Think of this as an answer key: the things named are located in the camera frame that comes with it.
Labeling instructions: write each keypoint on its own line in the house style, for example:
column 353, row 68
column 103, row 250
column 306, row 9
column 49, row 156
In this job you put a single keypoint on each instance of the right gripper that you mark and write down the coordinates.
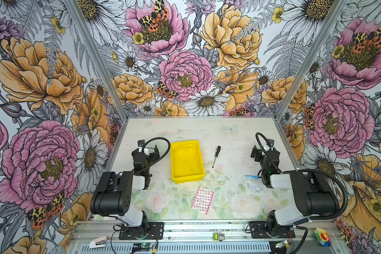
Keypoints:
column 261, row 152

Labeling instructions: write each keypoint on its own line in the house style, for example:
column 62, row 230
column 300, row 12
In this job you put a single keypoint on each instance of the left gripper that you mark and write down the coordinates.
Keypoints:
column 147, row 148

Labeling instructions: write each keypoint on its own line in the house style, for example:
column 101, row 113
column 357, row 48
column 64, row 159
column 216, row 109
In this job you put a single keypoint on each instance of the black yellow screwdriver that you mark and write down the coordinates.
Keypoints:
column 218, row 149

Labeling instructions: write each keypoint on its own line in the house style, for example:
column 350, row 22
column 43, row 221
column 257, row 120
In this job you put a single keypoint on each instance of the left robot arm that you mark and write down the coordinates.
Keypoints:
column 112, row 196

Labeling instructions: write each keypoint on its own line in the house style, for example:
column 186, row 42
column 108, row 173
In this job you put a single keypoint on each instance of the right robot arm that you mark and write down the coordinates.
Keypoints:
column 312, row 197

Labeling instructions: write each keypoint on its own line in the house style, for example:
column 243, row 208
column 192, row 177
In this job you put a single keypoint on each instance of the yellow plastic bin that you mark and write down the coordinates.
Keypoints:
column 186, row 162

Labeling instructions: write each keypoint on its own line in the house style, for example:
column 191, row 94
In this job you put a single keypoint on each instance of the white blue packet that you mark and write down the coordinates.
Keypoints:
column 253, row 185

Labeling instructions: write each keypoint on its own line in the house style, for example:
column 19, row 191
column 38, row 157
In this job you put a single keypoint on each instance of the pink sticker sheet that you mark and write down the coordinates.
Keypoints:
column 202, row 200

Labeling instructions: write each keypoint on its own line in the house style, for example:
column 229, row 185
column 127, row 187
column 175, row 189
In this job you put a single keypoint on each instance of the right circuit board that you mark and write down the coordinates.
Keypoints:
column 282, row 244

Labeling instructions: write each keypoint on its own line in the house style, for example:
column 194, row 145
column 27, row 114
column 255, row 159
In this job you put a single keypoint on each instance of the circuit board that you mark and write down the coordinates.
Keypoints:
column 282, row 244
column 144, row 247

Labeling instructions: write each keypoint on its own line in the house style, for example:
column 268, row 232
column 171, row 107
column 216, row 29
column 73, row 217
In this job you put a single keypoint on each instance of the left circuit board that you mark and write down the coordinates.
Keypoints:
column 144, row 247

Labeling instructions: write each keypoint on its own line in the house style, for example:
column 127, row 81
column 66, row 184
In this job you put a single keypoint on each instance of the white pink stapler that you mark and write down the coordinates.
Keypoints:
column 98, row 242

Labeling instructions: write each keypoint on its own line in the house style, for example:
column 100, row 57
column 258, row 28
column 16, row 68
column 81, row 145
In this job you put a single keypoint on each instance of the small green display module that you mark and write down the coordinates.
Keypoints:
column 218, row 236

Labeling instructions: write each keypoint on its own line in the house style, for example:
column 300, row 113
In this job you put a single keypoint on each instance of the colourful flower toy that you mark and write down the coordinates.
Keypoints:
column 322, row 237

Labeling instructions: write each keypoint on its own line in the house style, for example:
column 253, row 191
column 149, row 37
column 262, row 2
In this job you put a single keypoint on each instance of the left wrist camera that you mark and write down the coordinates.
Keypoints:
column 141, row 143

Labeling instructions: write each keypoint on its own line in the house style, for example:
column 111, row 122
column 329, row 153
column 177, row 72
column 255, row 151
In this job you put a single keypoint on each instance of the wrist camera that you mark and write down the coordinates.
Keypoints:
column 269, row 144
column 141, row 143

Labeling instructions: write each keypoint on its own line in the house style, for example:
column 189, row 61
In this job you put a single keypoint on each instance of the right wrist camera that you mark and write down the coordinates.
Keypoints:
column 269, row 144

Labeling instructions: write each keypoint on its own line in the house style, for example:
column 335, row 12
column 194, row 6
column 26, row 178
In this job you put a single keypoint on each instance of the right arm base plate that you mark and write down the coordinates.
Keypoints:
column 260, row 230

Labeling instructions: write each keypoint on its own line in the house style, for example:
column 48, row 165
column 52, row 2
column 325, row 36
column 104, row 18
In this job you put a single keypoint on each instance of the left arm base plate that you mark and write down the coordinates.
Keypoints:
column 151, row 231

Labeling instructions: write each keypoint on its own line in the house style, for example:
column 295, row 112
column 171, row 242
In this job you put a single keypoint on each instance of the aluminium front rail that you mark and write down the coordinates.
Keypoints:
column 196, row 237

